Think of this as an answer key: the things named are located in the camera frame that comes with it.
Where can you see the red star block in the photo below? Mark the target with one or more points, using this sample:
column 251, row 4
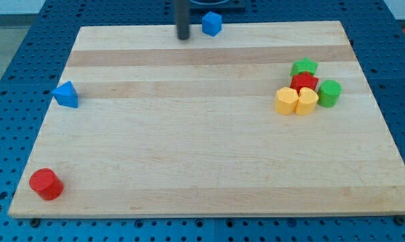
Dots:
column 302, row 80

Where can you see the green star block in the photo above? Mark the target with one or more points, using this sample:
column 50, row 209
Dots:
column 305, row 65

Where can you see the blue triangle block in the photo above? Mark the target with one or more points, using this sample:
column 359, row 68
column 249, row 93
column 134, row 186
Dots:
column 66, row 95

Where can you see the wooden board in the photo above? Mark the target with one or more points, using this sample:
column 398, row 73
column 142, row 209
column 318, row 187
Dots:
column 170, row 128

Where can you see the yellow hexagon block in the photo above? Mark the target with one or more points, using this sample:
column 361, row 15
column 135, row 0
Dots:
column 285, row 100

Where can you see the blue cube block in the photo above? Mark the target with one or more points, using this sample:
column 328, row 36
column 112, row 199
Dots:
column 212, row 23

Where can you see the yellow heart block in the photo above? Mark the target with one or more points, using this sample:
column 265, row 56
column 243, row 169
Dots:
column 307, row 101

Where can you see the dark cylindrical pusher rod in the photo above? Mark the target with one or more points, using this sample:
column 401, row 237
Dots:
column 182, row 18

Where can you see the green cylinder block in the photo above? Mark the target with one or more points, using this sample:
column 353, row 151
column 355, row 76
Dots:
column 329, row 93

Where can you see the red cylinder block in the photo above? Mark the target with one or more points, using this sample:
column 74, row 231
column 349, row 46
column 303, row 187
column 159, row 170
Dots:
column 46, row 184

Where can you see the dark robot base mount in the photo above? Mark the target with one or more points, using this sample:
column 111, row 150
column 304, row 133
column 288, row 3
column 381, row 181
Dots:
column 217, row 5

